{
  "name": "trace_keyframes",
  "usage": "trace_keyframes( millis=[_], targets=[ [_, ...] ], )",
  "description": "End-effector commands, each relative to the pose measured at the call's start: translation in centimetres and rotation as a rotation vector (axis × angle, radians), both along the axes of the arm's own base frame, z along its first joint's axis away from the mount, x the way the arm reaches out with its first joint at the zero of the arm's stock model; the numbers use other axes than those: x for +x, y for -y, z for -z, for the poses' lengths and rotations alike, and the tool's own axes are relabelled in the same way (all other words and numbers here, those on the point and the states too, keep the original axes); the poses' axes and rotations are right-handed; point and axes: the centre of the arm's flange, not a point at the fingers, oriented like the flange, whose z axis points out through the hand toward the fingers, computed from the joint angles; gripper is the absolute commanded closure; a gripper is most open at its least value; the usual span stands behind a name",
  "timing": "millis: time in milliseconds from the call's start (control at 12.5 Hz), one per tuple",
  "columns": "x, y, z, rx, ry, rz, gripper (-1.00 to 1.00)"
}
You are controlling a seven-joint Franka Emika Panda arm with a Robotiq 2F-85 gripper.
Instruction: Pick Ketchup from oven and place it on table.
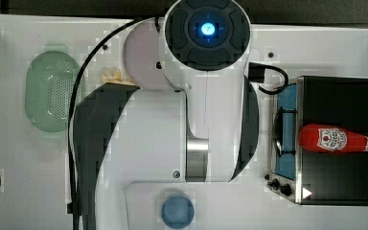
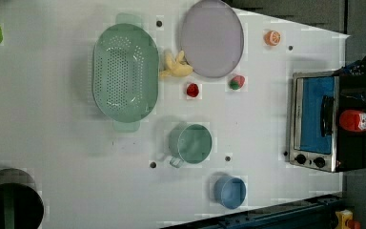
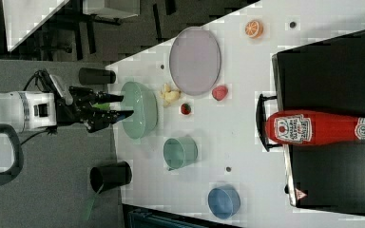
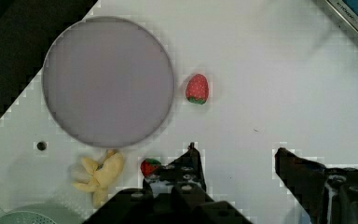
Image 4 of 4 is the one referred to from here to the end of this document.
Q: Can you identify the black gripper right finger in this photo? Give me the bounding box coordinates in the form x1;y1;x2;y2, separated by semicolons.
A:
274;147;358;224

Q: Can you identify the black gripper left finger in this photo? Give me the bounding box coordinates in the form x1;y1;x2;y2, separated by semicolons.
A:
83;143;252;224

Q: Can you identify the small red toy strawberry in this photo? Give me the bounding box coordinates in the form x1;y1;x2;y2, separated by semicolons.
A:
140;158;161;176

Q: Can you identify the yellow peeled toy banana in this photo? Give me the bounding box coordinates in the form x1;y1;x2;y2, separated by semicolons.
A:
72;149;124;209

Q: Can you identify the large red toy strawberry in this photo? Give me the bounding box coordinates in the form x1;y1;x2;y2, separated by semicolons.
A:
186;74;209;105

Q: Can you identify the lilac round plate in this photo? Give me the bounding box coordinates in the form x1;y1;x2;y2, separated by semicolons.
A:
42;17;175;148

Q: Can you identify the green perforated colander basket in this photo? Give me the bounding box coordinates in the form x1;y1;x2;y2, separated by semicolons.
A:
0;203;85;224

